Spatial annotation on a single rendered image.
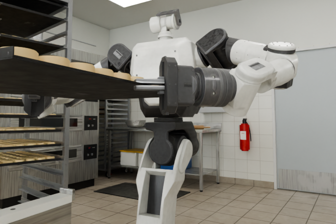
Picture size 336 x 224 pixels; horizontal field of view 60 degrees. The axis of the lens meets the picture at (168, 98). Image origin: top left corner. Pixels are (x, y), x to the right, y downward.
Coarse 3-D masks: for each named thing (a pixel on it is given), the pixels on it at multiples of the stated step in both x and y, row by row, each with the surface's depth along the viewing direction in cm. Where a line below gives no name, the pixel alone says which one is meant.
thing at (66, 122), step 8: (72, 0) 193; (64, 104) 187; (64, 112) 186; (64, 120) 186; (64, 136) 185; (64, 152) 184; (64, 160) 183; (64, 168) 183; (64, 176) 183; (64, 184) 183
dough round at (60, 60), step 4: (40, 56) 42; (44, 56) 42; (48, 56) 42; (52, 56) 42; (56, 56) 43; (60, 56) 43; (44, 60) 42; (48, 60) 42; (52, 60) 42; (56, 60) 42; (60, 60) 43; (64, 60) 43; (68, 60) 44; (60, 64) 43; (64, 64) 43; (68, 64) 44
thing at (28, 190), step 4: (20, 188) 223; (24, 188) 220; (28, 188) 215; (32, 188) 211; (28, 192) 210; (32, 192) 210; (36, 192) 206; (40, 192) 202; (36, 196) 200; (40, 196) 199; (44, 196) 197
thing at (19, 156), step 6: (18, 150) 220; (0, 156) 187; (6, 156) 184; (12, 156) 188; (18, 156) 184; (24, 156) 184; (30, 156) 185; (36, 156) 184; (42, 156) 186; (48, 156) 184; (0, 162) 161; (6, 162) 163
